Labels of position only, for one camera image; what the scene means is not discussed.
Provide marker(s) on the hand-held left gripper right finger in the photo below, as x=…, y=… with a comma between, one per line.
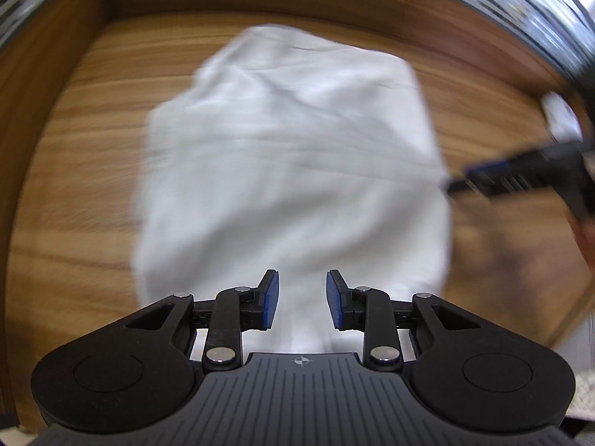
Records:
x=334, y=299

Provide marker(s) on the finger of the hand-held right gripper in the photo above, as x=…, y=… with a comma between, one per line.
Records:
x=506, y=174

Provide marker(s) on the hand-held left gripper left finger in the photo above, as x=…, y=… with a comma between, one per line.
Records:
x=271, y=299

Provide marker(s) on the white satin garment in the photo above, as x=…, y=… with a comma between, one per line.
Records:
x=288, y=148

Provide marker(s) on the striped glass partition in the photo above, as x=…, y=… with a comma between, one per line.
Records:
x=525, y=0

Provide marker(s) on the white woven cloth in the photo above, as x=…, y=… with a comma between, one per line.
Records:
x=584, y=395

